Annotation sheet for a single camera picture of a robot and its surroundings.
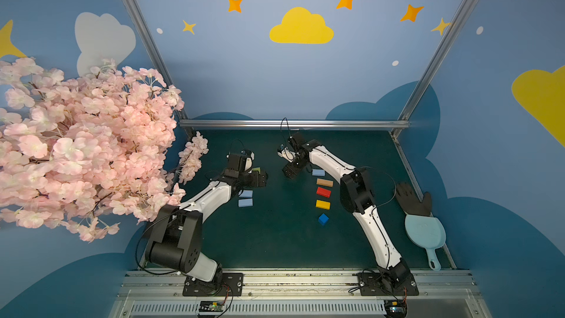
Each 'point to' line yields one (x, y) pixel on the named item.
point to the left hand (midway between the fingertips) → (258, 172)
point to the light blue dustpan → (428, 232)
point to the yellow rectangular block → (323, 205)
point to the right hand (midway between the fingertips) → (295, 164)
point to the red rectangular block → (323, 191)
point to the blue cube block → (323, 218)
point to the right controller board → (396, 308)
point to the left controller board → (211, 306)
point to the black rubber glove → (410, 199)
